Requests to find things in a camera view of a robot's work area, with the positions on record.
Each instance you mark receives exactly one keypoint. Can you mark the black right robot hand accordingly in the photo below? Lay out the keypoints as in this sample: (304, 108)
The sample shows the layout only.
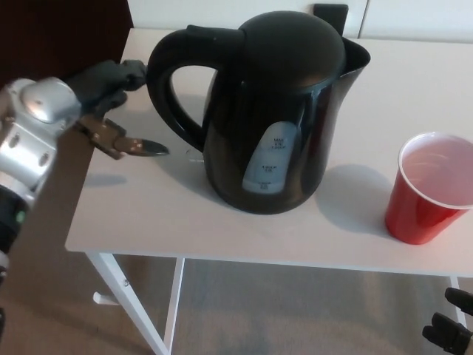
(454, 334)

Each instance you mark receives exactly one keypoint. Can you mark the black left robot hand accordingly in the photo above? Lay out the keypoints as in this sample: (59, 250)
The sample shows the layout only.
(96, 81)

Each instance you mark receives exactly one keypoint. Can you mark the black electric kettle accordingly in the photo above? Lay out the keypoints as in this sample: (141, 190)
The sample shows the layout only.
(292, 74)

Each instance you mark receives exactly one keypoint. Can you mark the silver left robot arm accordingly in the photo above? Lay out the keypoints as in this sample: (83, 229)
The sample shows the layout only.
(29, 148)

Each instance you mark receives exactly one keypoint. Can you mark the red plastic cup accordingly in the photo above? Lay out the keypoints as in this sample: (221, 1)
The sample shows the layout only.
(417, 218)

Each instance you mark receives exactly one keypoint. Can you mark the dark red-brown cabinet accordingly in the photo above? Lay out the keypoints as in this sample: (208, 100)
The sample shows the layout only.
(55, 33)

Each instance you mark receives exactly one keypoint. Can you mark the small clear plastic piece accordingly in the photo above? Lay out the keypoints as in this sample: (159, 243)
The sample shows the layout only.
(194, 159)

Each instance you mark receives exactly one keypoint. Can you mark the white table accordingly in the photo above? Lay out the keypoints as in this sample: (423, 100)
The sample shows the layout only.
(221, 236)

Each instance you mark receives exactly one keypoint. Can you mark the white table leg hook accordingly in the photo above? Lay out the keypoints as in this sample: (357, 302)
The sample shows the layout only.
(103, 299)

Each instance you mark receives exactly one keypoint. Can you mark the black wall plate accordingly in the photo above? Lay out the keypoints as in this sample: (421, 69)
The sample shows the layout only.
(334, 9)

